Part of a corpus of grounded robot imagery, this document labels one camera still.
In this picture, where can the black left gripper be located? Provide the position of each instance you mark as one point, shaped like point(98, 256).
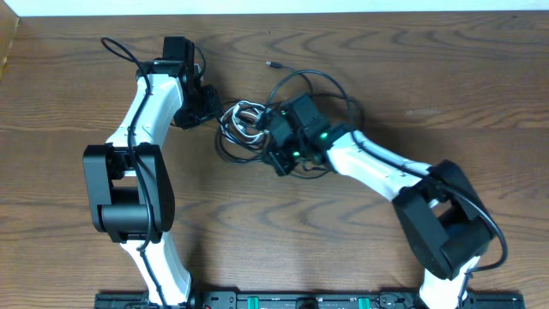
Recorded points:
point(214, 106)

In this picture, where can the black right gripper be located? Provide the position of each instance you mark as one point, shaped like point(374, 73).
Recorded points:
point(272, 154)

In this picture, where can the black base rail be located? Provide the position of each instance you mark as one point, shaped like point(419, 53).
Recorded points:
point(232, 300)

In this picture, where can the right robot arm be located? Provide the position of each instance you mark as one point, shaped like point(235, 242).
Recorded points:
point(445, 223)

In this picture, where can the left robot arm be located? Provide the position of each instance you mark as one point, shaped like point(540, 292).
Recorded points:
point(129, 190)

